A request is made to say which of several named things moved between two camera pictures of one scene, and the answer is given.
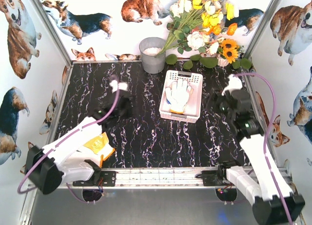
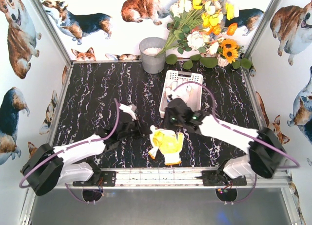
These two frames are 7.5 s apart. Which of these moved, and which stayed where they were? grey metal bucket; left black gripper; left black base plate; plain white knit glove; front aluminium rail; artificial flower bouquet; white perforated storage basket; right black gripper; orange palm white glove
Moved: orange palm white glove; left black gripper; right black gripper
Stayed: grey metal bucket; front aluminium rail; plain white knit glove; left black base plate; white perforated storage basket; artificial flower bouquet
